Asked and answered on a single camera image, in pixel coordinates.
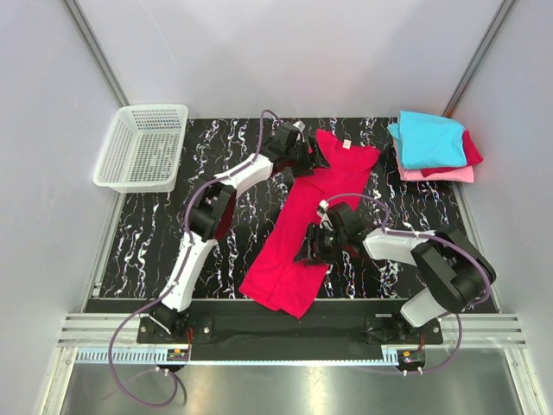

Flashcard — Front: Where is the folded cyan t shirt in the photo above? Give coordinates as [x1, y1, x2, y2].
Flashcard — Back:
[387, 111, 467, 169]

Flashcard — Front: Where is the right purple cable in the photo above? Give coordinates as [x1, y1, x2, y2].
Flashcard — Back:
[323, 193, 496, 375]

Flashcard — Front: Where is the corner aluminium post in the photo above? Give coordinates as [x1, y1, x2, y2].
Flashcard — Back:
[60, 0, 130, 107]
[442, 0, 518, 118]

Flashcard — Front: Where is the folded crimson t shirt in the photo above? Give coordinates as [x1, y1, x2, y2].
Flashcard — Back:
[422, 130, 483, 177]

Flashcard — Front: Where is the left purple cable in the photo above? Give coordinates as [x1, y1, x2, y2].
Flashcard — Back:
[107, 108, 282, 407]

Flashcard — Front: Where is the black marbled table mat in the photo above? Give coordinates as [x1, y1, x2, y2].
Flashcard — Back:
[97, 118, 466, 306]

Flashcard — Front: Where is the folded pink t shirt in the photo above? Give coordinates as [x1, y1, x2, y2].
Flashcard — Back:
[397, 165, 474, 183]

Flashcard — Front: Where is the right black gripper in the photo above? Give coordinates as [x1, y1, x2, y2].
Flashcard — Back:
[293, 222, 347, 266]

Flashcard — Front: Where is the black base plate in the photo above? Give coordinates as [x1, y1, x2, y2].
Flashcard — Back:
[137, 299, 443, 346]

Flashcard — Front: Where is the left corner aluminium post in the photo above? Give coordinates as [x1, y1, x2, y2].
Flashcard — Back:
[60, 0, 130, 107]

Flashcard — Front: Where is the right corner aluminium post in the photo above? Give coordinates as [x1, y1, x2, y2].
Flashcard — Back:
[442, 0, 518, 118]

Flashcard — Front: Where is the aluminium front rail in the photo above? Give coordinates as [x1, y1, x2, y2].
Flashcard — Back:
[57, 314, 525, 367]

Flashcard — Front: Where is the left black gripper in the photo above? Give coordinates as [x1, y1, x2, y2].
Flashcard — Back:
[284, 137, 328, 178]

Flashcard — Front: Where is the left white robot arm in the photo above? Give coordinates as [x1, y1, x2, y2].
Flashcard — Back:
[149, 122, 330, 342]

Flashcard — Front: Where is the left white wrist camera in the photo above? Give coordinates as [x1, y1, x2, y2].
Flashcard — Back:
[292, 120, 305, 131]

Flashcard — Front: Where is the white plastic basket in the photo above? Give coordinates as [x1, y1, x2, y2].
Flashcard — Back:
[92, 104, 188, 194]

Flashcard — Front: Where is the crimson t shirt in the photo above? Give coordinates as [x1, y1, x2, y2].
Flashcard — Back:
[422, 130, 483, 177]
[239, 130, 380, 318]

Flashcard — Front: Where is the purple cable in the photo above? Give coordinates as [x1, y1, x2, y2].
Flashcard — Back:
[107, 108, 282, 407]
[323, 193, 496, 375]

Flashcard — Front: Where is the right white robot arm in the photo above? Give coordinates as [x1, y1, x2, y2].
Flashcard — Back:
[294, 201, 496, 343]

